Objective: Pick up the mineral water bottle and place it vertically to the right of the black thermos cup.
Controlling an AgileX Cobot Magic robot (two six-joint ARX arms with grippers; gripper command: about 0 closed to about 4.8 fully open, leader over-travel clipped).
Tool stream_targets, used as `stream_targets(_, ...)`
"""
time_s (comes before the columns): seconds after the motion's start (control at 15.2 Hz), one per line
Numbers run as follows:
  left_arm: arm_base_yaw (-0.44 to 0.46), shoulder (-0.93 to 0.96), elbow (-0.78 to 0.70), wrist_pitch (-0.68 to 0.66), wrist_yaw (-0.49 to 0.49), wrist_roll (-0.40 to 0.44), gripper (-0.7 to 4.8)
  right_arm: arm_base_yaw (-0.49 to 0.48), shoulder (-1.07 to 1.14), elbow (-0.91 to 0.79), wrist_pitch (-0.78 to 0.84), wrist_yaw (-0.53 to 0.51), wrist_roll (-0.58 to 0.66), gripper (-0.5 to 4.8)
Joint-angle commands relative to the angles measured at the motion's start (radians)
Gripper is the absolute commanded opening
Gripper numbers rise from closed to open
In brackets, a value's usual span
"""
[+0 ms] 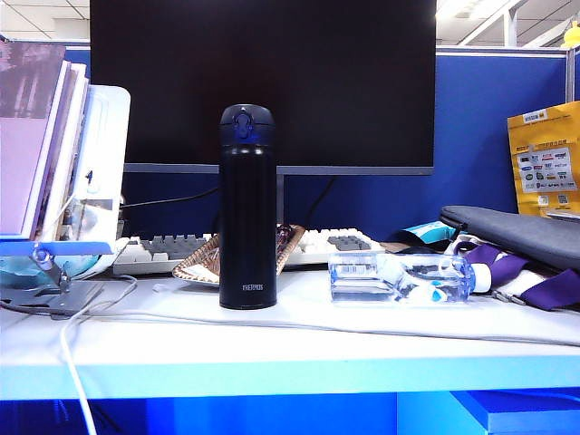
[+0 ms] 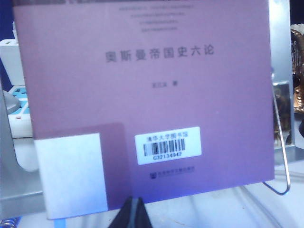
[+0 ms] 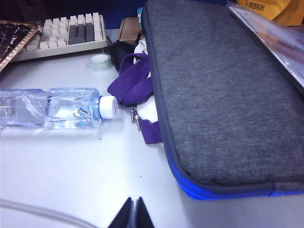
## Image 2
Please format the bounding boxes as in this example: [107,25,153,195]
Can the white power strip blue sockets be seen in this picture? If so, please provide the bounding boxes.
[7,84,33,139]

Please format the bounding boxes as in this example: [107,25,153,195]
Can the brown glossy object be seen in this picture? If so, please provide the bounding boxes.
[290,23,304,115]

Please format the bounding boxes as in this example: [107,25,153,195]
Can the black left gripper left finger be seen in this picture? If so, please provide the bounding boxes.
[111,196,137,228]

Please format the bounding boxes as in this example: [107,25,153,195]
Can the white power adapter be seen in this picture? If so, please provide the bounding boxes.
[0,39,19,86]

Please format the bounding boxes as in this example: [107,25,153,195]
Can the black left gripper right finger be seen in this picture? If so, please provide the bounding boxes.
[136,197,154,228]

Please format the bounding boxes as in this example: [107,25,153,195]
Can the blue coiled cable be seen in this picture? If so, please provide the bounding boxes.
[0,218,18,228]

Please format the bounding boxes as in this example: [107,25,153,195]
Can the pink book with barcode label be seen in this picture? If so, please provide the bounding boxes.
[11,0,276,220]

